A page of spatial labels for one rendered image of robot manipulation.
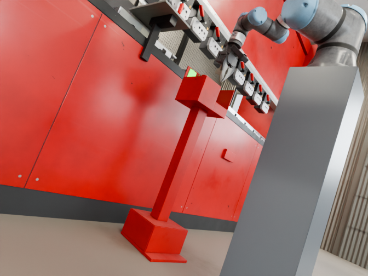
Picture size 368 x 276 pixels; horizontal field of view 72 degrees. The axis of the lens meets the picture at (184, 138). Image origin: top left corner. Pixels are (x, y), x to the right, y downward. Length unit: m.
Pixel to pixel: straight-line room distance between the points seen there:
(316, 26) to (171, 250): 0.98
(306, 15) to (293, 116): 0.29
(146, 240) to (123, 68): 0.73
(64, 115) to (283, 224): 0.84
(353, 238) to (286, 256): 3.70
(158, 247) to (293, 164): 0.65
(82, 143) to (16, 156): 0.24
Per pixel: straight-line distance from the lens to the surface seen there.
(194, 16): 1.70
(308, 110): 0.78
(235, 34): 1.36
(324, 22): 0.89
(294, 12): 0.87
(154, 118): 1.31
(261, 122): 3.23
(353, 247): 4.41
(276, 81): 2.79
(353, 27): 0.95
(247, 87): 2.25
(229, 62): 1.30
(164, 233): 1.11
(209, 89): 1.14
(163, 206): 1.15
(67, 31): 1.08
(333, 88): 0.79
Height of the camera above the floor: 0.36
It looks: 7 degrees up
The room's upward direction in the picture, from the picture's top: 21 degrees clockwise
